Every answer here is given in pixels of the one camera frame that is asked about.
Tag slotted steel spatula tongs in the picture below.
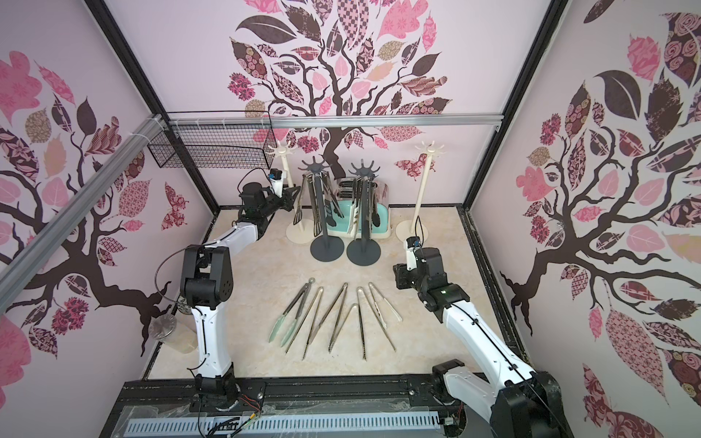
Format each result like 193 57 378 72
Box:
292 173 310 226

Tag black silicone tip tongs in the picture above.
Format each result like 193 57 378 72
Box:
321 171 345 230

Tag grey utensil rack stand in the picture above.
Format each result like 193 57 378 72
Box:
299 157 345 263

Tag steel tongs white tips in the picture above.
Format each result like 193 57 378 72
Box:
349 177 361 239

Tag grey utensil rack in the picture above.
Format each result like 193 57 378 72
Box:
347 161 382 266

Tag black nylon tongs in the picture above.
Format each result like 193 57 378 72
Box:
370 179 385 228

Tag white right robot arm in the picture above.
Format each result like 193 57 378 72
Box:
392 237 572 437

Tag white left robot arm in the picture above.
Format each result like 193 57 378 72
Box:
181 182 300 411

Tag cream utensil rack left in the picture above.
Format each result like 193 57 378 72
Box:
268 143 314 245

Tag cream utensil rack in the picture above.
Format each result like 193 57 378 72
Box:
268 143 314 245
395 142 445 242

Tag cream utensil rack right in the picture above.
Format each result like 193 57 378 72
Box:
395 142 445 242

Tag steel tongs right centre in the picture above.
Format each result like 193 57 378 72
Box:
357 287 397 352

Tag short steel tongs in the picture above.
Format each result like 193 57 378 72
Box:
330 303 366 361

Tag slim steel tongs centre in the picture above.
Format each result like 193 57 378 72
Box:
310 282 349 345

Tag long steel tongs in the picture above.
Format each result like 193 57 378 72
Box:
285 287 325 354

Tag green silicone tip tongs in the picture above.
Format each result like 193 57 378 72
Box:
267 277 317 349

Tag mint green toaster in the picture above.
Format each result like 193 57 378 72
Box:
329 178 391 240

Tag clear glass lid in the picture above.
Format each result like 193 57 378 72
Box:
148 314 197 354

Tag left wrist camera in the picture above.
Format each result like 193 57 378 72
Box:
268 168 287 198

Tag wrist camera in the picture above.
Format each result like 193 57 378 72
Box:
268 168 287 198
405 235 422 271

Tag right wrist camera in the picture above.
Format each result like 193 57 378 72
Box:
405 235 422 271

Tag white handled tongs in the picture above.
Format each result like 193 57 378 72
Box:
368 282 403 329

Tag black wire basket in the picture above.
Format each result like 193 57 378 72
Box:
148 112 279 170

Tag aluminium frame rail back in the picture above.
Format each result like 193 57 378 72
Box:
168 113 504 129

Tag aluminium frame rail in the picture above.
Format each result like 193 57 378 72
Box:
1 114 165 312
168 113 504 129

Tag white cable duct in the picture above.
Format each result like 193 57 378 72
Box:
122 412 442 437

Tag aluminium frame rail left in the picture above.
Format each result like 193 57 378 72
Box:
1 114 165 312

